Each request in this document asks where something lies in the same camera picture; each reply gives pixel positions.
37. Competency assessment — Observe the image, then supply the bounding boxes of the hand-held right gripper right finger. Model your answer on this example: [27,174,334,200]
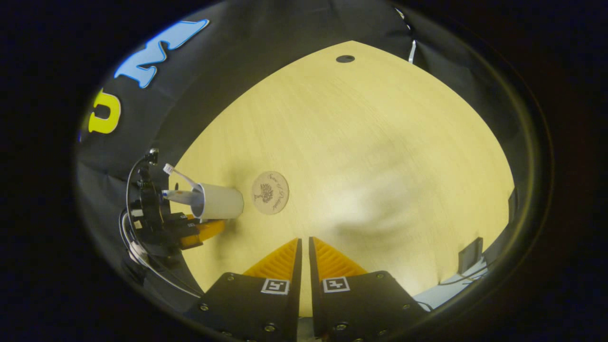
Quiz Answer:
[309,236,430,342]

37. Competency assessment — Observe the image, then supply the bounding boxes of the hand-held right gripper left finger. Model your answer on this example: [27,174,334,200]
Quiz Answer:
[183,237,303,342]

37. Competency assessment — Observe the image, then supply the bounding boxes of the white toothpaste tube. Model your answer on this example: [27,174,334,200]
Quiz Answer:
[161,190,195,206]

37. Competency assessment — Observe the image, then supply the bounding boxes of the white cup with handle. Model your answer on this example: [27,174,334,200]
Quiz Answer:
[191,182,245,220]

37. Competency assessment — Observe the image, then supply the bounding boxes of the white toothbrush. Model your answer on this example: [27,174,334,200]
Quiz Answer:
[163,163,202,193]

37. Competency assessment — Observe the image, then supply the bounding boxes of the round wooden coaster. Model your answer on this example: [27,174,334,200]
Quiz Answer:
[251,171,290,215]

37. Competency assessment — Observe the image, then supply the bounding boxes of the light wooden desktop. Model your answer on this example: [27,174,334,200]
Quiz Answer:
[169,40,516,316]

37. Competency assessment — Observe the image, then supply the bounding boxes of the black rectangular device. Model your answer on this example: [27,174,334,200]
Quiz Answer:
[457,237,484,275]

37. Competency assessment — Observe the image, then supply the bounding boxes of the white camera cable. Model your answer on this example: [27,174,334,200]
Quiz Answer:
[119,211,202,299]

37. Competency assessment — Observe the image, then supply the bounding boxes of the black camera cable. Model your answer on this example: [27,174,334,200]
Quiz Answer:
[125,158,150,214]

